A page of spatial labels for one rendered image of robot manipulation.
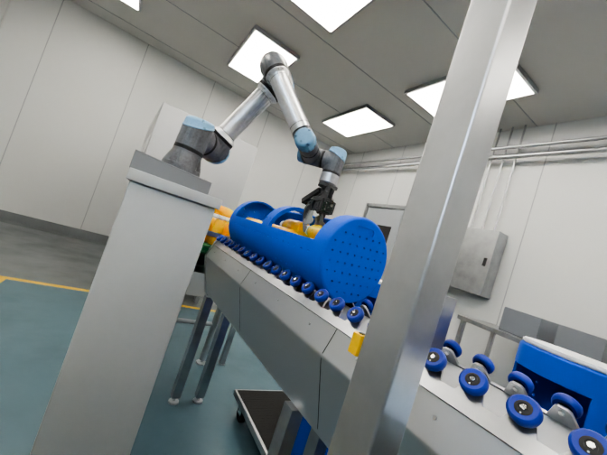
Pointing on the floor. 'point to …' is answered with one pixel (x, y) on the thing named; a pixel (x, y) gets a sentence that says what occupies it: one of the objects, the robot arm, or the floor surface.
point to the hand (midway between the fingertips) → (308, 230)
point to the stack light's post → (227, 346)
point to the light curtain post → (432, 230)
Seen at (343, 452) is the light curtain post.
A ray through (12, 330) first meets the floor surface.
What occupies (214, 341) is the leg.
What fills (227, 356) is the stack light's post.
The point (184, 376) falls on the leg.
